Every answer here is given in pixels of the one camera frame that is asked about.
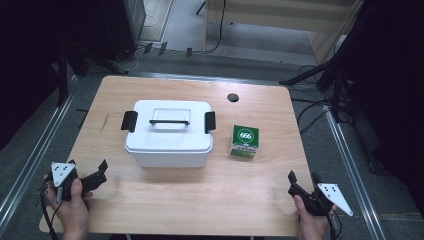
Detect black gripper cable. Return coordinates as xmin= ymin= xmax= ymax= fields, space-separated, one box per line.
xmin=326 ymin=208 xmax=344 ymax=240
xmin=39 ymin=181 xmax=64 ymax=240

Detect person's right hand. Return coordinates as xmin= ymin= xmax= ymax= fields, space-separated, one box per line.
xmin=293 ymin=194 xmax=338 ymax=240

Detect black metal stand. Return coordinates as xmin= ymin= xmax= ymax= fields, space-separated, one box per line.
xmin=54 ymin=39 xmax=130 ymax=108

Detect black floor cables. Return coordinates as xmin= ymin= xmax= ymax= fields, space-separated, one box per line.
xmin=289 ymin=64 xmax=336 ymax=136

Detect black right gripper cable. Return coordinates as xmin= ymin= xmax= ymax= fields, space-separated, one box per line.
xmin=326 ymin=208 xmax=344 ymax=240

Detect black hanging cable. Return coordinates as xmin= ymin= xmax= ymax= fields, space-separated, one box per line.
xmin=194 ymin=0 xmax=228 ymax=55

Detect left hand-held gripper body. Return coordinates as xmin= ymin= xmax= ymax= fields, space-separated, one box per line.
xmin=49 ymin=160 xmax=89 ymax=204

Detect person's left hand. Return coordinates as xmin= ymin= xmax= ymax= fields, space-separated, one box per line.
xmin=44 ymin=173 xmax=95 ymax=236

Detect aluminium floor rail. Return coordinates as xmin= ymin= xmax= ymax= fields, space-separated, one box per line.
xmin=0 ymin=75 xmax=79 ymax=231
xmin=322 ymin=104 xmax=388 ymax=240

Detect white lidded storage box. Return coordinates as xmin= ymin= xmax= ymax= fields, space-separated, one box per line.
xmin=120 ymin=99 xmax=217 ymax=169

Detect green and white carton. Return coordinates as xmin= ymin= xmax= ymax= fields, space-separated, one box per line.
xmin=229 ymin=124 xmax=260 ymax=160

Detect black tripod stand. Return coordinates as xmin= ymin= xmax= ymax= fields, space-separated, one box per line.
xmin=279 ymin=49 xmax=354 ymax=124

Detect white floor cable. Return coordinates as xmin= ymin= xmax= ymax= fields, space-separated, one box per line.
xmin=112 ymin=13 xmax=159 ymax=73

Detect dark cabinet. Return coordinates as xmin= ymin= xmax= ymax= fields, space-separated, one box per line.
xmin=99 ymin=0 xmax=148 ymax=63

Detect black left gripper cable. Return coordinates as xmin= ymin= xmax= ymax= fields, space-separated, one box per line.
xmin=39 ymin=181 xmax=64 ymax=240

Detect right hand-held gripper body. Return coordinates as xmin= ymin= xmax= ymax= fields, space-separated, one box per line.
xmin=300 ymin=182 xmax=354 ymax=217

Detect light wooden cabinet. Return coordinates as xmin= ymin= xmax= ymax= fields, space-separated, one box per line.
xmin=201 ymin=0 xmax=365 ymax=65

